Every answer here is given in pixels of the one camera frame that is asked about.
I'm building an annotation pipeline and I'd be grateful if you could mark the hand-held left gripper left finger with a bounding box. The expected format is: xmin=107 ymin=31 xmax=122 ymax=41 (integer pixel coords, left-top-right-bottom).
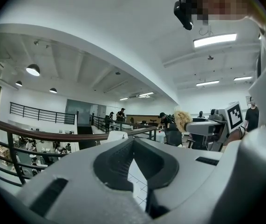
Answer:
xmin=15 ymin=136 xmax=135 ymax=220

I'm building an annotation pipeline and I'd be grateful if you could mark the black head-worn camera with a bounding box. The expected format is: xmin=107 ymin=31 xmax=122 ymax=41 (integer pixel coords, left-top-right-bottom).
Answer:
xmin=173 ymin=0 xmax=194 ymax=31

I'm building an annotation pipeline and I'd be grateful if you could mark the person's right forearm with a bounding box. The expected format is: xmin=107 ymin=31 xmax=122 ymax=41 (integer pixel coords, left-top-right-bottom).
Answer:
xmin=224 ymin=128 xmax=245 ymax=147

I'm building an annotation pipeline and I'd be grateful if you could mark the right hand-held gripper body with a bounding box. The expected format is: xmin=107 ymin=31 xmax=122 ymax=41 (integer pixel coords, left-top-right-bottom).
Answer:
xmin=206 ymin=101 xmax=245 ymax=152

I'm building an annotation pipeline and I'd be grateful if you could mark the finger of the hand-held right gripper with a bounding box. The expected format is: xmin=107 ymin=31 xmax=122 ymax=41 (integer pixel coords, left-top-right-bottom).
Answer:
xmin=185 ymin=121 xmax=221 ymax=136

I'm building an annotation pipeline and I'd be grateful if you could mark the yellow-brown sponge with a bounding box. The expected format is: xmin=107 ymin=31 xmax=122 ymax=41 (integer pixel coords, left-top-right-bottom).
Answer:
xmin=174 ymin=110 xmax=193 ymax=133

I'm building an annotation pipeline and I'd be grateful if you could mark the black office chair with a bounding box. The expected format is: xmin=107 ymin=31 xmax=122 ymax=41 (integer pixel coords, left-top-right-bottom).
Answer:
xmin=187 ymin=133 xmax=205 ymax=150
xmin=164 ymin=123 xmax=184 ymax=147

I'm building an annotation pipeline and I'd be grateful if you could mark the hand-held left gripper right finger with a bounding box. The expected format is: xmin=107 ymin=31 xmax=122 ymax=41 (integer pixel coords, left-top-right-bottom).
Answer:
xmin=132 ymin=136 xmax=225 ymax=214

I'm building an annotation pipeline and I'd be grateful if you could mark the black railing with brown handrail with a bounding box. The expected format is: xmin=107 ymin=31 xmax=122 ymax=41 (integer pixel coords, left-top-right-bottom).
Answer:
xmin=0 ymin=113 xmax=158 ymax=188

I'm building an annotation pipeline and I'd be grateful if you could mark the glass partition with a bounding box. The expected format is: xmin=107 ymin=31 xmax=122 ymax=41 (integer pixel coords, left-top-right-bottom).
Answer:
xmin=65 ymin=98 xmax=107 ymax=126

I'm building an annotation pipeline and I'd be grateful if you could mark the black stair railing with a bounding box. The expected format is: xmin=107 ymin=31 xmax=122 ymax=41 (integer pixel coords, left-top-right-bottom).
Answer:
xmin=91 ymin=115 xmax=157 ymax=140

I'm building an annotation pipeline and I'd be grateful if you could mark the black balcony railing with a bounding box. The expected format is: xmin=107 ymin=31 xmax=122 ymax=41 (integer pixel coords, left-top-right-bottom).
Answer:
xmin=9 ymin=101 xmax=76 ymax=126

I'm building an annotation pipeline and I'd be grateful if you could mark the person's head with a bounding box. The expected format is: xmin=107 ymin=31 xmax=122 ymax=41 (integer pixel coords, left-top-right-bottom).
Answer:
xmin=189 ymin=0 xmax=266 ymax=33

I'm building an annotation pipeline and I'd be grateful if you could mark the white checkered tablecloth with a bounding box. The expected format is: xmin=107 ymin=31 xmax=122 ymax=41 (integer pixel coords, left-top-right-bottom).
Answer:
xmin=127 ymin=159 xmax=150 ymax=210

